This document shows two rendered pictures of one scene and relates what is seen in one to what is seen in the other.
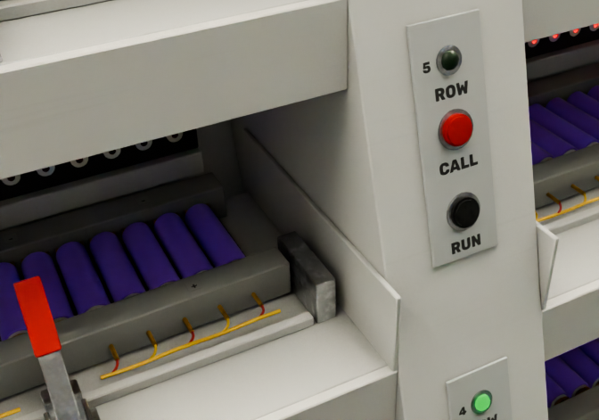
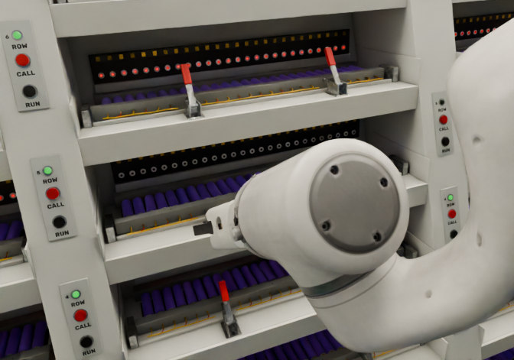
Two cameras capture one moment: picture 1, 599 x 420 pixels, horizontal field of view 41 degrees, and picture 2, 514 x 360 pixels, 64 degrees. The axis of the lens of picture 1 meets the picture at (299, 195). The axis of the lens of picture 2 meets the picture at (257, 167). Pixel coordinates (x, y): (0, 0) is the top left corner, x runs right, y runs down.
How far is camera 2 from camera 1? 51 cm
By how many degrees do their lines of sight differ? 12
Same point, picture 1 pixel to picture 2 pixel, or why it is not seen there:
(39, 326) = not seen: hidden behind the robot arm
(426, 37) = (436, 96)
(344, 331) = (411, 176)
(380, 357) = (422, 181)
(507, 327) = (457, 176)
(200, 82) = (385, 102)
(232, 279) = not seen: hidden behind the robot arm
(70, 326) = not seen: hidden behind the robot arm
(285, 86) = (403, 105)
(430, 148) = (437, 123)
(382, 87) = (425, 107)
